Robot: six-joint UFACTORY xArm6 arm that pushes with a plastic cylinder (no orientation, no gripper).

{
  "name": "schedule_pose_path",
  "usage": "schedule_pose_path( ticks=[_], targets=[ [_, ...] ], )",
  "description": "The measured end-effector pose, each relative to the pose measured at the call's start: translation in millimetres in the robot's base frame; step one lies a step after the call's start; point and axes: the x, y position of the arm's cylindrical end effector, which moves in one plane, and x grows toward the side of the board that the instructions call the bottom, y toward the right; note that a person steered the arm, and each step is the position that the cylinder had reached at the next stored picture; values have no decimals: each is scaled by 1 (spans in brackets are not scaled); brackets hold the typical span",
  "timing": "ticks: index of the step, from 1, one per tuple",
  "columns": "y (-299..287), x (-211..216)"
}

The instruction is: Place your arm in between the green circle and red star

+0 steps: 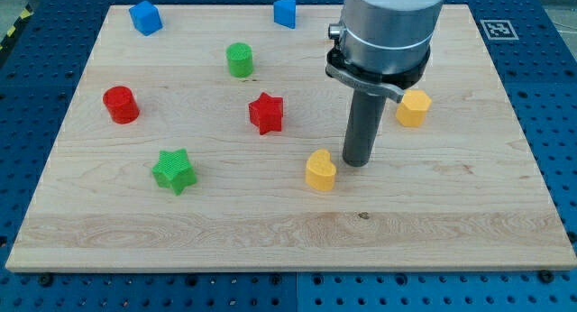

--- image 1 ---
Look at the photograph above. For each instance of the green cylinder block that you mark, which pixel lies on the green cylinder block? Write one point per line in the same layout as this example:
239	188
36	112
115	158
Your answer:
239	59

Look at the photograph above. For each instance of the yellow hexagon block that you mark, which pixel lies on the yellow hexagon block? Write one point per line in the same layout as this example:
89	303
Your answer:
413	108

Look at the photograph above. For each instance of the red star block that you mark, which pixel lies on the red star block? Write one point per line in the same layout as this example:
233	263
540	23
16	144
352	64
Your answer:
266	112

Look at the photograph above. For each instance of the red cylinder block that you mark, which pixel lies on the red cylinder block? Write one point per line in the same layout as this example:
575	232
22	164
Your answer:
121	105

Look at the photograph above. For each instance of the blue triangular prism block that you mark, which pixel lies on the blue triangular prism block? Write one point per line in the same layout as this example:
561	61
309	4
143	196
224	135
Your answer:
285	13

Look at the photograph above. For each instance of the yellow heart block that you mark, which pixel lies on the yellow heart block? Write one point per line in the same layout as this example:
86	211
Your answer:
320	171

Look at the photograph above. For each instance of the blue cube block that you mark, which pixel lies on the blue cube block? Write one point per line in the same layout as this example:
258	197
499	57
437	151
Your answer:
146	18

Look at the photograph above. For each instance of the white fiducial marker tag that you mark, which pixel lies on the white fiducial marker tag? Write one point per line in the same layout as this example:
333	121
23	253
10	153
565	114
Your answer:
499	30

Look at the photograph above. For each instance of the light wooden board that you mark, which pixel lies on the light wooden board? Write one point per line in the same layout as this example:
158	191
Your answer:
461	192

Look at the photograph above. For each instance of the black yellow hazard tape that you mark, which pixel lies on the black yellow hazard tape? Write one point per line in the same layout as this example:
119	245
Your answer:
16	29

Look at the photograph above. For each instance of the green star block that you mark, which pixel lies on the green star block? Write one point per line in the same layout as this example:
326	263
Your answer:
174	170

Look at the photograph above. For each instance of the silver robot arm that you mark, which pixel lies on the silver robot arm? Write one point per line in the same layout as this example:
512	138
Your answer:
381	47

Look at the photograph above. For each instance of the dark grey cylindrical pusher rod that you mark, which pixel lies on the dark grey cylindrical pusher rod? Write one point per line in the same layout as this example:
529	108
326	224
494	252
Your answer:
362	126

